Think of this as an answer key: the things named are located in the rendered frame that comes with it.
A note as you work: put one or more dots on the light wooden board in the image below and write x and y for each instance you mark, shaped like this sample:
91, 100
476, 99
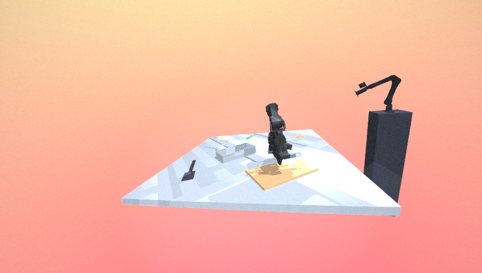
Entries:
273, 175

